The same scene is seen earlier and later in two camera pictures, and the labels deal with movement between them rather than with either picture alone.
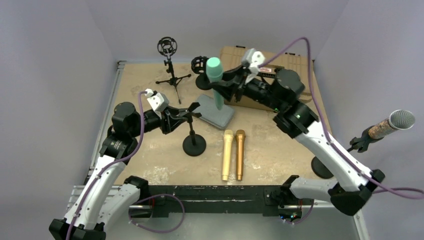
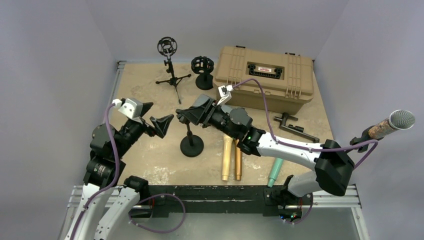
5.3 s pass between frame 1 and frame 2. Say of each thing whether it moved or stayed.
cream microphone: stayed
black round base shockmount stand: stayed
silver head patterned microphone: stayed
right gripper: moved
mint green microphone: moved
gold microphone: stayed
